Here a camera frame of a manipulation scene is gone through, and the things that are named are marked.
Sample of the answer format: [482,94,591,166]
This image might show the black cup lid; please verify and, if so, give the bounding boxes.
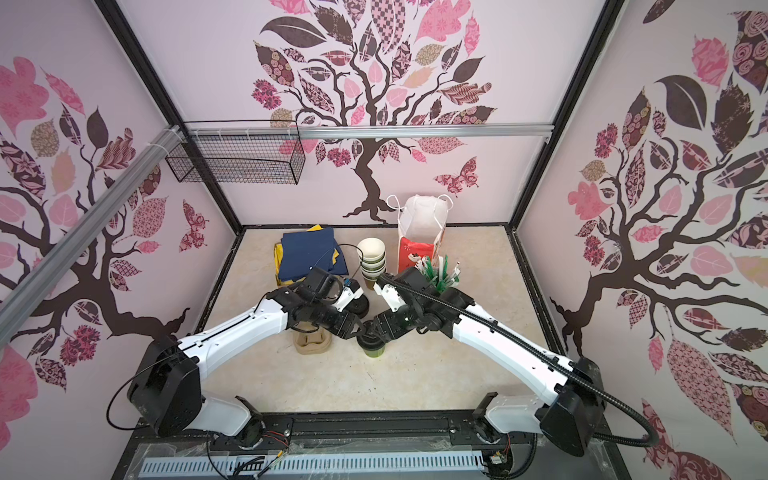
[356,334,386,351]

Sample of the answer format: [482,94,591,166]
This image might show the green paper coffee cup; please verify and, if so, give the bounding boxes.
[362,344,385,358]

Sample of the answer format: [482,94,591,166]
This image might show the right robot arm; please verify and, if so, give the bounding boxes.
[368,268,660,457]

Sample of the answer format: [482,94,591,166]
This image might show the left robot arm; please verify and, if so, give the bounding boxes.
[126,268,369,447]

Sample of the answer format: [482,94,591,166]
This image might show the green white straw packets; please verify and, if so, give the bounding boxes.
[415,256,461,293]

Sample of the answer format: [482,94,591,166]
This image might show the pulp cup carrier tray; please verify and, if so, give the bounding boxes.
[293,329,332,355]

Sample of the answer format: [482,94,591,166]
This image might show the stack of black lids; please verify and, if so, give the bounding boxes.
[345,295,370,319]

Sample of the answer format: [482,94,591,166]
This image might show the stack of paper cups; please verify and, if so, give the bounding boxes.
[357,237,387,289]

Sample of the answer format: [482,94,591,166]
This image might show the yellow napkins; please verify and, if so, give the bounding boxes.
[274,224,343,284]

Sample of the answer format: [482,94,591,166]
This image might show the red white paper bag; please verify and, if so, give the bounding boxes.
[385,194,454,272]

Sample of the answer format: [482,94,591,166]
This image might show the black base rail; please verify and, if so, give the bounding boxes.
[112,410,630,479]

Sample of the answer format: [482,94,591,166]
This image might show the black wire basket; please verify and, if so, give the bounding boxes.
[165,120,306,185]

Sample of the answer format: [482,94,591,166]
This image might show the white cable duct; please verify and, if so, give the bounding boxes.
[136,451,485,479]

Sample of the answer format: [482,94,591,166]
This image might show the aluminium frame bar back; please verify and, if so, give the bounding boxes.
[187,123,554,140]

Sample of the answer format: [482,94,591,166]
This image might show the aluminium frame bar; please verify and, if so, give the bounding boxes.
[0,125,184,349]
[187,123,554,140]

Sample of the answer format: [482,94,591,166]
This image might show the aluminium frame bar left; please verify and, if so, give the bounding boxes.
[0,125,184,349]

